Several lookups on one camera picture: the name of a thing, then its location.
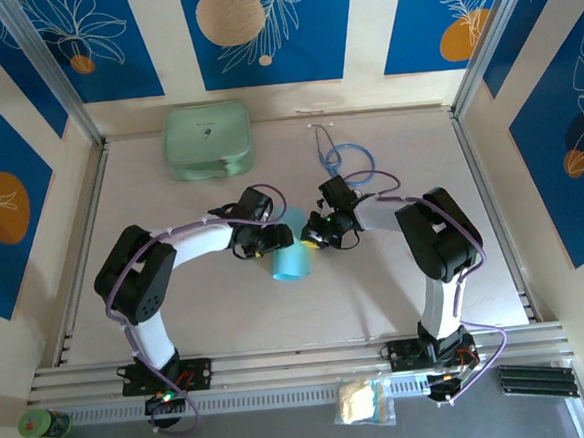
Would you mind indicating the wide aluminium frame rail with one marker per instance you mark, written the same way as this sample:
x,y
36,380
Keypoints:
x,y
292,364

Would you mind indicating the aluminium corner post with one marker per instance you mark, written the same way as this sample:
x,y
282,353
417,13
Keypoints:
x,y
59,82
492,39

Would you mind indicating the blue stethoscope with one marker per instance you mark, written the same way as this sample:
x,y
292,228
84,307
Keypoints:
x,y
333,158

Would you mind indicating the clear bag with yellow contents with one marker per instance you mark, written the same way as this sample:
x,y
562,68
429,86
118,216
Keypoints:
x,y
357,402

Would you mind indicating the aluminium table side rail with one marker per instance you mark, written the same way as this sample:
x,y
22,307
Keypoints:
x,y
494,215
82,243

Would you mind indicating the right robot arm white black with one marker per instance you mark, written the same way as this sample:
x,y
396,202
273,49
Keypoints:
x,y
438,309

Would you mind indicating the black ribbed block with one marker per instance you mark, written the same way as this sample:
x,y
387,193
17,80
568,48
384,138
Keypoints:
x,y
534,381

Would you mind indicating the light blue paper sheet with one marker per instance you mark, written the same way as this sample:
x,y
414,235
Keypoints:
x,y
290,266

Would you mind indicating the green can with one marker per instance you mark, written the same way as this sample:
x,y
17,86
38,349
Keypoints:
x,y
35,423

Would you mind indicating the mint green zipper pouch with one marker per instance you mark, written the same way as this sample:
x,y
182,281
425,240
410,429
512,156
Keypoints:
x,y
206,135

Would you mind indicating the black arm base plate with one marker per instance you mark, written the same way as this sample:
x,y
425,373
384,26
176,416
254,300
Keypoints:
x,y
402,354
200,373

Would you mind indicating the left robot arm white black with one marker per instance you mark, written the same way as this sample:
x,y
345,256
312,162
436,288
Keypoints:
x,y
198,243

